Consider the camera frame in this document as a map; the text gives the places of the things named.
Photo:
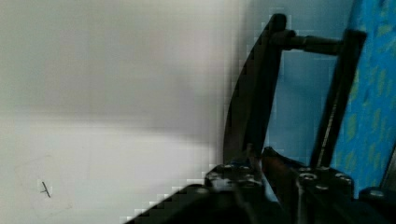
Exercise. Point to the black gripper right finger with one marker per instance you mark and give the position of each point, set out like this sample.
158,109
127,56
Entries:
289,180

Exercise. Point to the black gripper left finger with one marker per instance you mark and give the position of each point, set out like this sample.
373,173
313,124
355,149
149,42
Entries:
243,193

